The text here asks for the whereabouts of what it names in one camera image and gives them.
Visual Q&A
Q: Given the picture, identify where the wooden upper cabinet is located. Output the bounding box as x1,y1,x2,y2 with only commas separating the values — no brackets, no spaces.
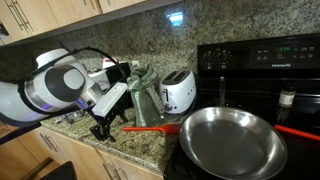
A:
0,0,183,46

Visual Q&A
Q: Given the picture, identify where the brown spice bottle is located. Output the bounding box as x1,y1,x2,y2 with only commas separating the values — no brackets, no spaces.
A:
278,84,297,109

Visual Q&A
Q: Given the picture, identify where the black chair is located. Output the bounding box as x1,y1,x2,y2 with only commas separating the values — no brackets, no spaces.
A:
39,160,78,180

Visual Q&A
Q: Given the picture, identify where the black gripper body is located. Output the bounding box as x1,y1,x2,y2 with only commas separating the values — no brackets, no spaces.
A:
95,99,133,128

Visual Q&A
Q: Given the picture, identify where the wooden base cabinet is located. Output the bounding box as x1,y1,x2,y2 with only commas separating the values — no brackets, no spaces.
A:
0,111,164,180

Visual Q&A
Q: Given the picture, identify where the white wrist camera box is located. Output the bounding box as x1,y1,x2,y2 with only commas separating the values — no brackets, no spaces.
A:
91,82,129,118

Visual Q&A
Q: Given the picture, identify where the red silicone spatula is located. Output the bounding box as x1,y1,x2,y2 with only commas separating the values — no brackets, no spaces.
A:
122,123,182,135

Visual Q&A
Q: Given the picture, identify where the white two-slot toaster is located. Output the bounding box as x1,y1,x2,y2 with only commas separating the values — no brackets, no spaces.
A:
158,69,198,115

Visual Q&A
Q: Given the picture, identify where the stainless steel frying pan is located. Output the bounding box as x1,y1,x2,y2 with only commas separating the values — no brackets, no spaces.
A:
178,76,289,180

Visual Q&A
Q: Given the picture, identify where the steel cabinet handle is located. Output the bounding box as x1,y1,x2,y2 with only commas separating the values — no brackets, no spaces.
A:
4,0,26,33
46,134,61,152
13,0,34,32
99,159,116,180
39,133,54,151
113,165,130,180

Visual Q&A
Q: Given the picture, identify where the black electric stove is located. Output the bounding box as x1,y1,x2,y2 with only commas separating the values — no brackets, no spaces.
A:
163,32,320,180

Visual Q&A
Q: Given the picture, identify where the red handled utensil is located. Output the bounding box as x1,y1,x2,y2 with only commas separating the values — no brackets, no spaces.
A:
273,124,320,142

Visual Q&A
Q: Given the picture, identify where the green patterned towel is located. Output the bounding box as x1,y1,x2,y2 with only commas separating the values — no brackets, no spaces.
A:
127,64,166,128

